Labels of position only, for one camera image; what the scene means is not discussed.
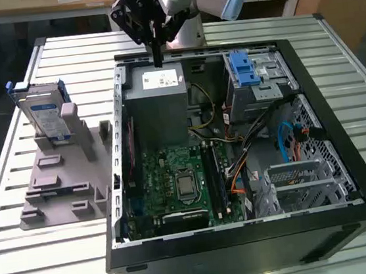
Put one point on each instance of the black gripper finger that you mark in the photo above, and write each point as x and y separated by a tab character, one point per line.
173	24
129	30

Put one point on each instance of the hard disk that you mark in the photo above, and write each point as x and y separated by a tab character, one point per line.
47	119

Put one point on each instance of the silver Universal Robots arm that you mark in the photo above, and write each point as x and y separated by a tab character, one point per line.
190	30

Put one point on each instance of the metal disk bay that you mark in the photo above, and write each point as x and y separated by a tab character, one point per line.
307	182

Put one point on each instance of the blue plastic drive latch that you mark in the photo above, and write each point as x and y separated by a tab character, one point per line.
243	69

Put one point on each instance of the grey power supply unit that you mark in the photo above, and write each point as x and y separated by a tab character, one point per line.
157	113

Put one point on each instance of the wooden desk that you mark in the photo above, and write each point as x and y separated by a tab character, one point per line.
39	9

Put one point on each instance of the metal optical drive cage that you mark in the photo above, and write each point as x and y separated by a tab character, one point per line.
264	98

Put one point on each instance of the grey parts rack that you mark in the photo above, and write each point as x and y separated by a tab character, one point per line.
65	177

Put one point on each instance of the black RAM slot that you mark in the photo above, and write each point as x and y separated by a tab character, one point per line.
220	179
210	180

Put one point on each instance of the silver CPU in socket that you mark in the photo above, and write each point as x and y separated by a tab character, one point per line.
185	184

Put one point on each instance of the green motherboard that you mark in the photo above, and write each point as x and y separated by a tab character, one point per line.
163	192

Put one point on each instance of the black graphics card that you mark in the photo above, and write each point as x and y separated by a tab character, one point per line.
186	221

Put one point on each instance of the black PC case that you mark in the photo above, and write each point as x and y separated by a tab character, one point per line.
216	258

